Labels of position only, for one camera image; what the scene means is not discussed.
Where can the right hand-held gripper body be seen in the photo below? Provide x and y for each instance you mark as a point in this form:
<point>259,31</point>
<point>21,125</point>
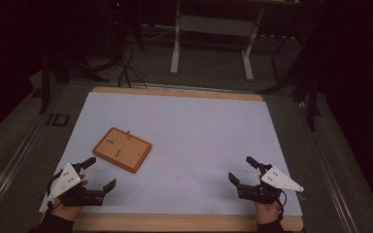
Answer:
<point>278,179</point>

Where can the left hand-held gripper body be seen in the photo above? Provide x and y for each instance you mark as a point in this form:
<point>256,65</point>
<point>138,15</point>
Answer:
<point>66,181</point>

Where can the orange wooden tray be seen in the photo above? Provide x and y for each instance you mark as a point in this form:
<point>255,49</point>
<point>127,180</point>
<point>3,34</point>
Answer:
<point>122,149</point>

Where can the person's left hand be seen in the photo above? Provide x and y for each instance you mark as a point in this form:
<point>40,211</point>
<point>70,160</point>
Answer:
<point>66,213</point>

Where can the person's right hand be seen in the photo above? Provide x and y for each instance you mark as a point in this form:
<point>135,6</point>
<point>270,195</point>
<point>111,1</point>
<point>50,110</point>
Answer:
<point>267,213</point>

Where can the black floor socket plate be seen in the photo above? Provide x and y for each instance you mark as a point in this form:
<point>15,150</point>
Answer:
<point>58,119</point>

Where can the white table mat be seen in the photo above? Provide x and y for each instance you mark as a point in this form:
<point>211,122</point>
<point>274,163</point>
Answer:
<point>191,145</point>

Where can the black metal stand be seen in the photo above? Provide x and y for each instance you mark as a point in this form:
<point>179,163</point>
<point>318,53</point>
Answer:
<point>311,97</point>
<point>45,90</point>

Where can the metal floor rail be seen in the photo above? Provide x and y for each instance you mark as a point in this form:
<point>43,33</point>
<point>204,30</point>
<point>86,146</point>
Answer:
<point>330,174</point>
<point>9,168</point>

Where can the white metal desk frame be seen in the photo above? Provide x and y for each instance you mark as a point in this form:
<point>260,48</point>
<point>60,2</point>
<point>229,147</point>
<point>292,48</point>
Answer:
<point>175,58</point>

